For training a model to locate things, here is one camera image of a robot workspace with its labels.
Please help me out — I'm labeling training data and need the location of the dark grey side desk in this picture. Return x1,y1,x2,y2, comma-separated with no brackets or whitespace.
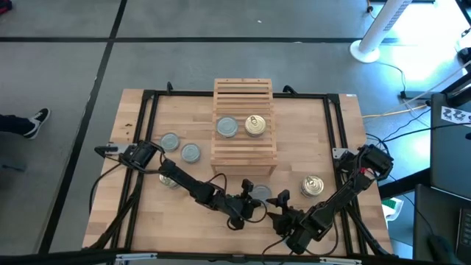
412,183,471,265
429,91,471,202

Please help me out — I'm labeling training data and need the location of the green white packet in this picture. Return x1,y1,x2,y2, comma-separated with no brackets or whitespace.
381,197,405,222

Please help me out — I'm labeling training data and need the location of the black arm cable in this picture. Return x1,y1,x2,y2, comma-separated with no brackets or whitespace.
88,161,124,216

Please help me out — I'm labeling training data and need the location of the person's shoe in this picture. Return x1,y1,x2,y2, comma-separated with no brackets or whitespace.
23,107,52,140

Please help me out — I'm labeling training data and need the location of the person's leg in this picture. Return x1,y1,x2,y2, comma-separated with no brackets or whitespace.
0,113,35,135

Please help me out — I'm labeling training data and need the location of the black laptop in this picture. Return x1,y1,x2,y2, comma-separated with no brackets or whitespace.
456,208,471,257

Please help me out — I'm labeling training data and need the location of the silver metal bracket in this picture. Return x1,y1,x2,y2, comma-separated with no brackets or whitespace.
115,252,158,264
319,256,363,265

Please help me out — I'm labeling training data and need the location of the black floor cable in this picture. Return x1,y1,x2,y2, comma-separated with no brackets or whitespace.
377,60,408,95

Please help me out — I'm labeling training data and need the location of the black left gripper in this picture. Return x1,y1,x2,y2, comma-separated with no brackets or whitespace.
215,178,263,230

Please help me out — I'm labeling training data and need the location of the paper sheet with black markers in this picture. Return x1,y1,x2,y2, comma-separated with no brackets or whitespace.
440,105,471,128

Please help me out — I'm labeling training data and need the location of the black computer mouse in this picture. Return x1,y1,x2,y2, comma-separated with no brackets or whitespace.
428,235,463,265

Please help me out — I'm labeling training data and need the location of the black power strip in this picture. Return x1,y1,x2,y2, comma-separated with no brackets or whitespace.
400,91,432,101

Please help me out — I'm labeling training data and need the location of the white tower fan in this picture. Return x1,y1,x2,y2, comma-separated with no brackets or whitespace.
349,0,415,64

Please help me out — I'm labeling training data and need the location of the wooden slatted shelf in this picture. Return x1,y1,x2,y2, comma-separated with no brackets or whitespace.
210,77,279,177

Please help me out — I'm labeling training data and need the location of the cream floor cable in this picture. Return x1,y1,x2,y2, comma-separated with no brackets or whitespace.
361,104,430,119

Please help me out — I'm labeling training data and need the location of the black aluminium rail frame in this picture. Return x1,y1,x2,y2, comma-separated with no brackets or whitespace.
86,88,393,258

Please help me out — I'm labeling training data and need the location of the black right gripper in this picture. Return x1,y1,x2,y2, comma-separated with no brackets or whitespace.
266,188,321,255

